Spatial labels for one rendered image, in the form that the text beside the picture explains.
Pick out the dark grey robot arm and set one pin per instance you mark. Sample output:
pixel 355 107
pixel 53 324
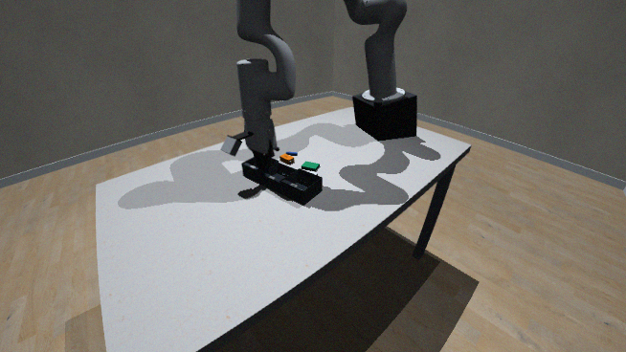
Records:
pixel 257 85

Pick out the black rack of bins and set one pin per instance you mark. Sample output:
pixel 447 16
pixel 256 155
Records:
pixel 298 185

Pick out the orange box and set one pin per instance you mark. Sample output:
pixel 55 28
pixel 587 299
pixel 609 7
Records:
pixel 286 159

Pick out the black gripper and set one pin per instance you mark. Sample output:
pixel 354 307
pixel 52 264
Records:
pixel 264 131

